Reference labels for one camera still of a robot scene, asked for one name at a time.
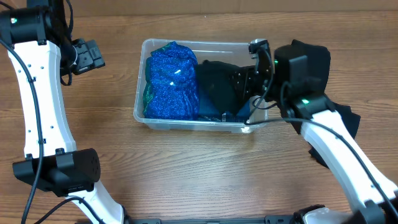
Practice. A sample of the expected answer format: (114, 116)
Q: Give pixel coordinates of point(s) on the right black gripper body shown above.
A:
(262, 80)

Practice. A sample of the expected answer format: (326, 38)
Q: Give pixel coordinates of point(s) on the clear plastic storage bin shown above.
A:
(236, 53)

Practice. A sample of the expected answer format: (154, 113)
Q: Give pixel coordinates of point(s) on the shiny blue sequin fabric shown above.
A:
(171, 90)

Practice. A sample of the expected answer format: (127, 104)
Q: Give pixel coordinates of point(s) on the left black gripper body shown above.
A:
(78, 58)

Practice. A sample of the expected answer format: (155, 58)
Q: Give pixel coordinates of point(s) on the blue denim jeans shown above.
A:
(207, 111)

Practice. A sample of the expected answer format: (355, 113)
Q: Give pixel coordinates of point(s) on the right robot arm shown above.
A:
(294, 76)

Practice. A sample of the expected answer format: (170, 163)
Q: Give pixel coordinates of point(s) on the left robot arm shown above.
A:
(39, 42)

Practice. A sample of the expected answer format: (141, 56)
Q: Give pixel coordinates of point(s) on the black taped garment right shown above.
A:
(350, 120)

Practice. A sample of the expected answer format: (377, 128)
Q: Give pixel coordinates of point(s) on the large folded black garment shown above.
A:
(319, 59)

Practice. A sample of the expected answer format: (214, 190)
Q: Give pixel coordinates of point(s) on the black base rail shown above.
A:
(269, 219)

